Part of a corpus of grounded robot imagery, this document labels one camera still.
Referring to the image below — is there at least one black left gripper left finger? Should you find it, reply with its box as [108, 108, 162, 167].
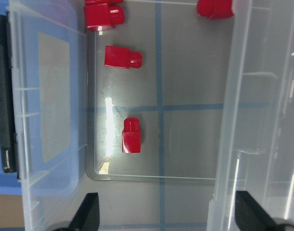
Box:
[68, 192, 100, 231]

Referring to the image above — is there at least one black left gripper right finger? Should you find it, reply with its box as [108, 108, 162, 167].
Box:
[235, 191, 281, 231]

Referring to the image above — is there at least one red block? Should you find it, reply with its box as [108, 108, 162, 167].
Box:
[104, 46, 143, 69]
[85, 0, 123, 5]
[196, 0, 234, 19]
[83, 3, 125, 32]
[122, 117, 141, 154]

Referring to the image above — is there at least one clear plastic storage box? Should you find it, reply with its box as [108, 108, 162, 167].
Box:
[9, 0, 234, 231]

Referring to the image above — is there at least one blue plastic tray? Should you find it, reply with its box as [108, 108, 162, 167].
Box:
[0, 0, 86, 196]

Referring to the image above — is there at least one clear plastic box lid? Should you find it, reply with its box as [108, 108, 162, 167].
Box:
[207, 0, 294, 231]

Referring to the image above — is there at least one black box latch handle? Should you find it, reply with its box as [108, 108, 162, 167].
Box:
[0, 15, 17, 173]

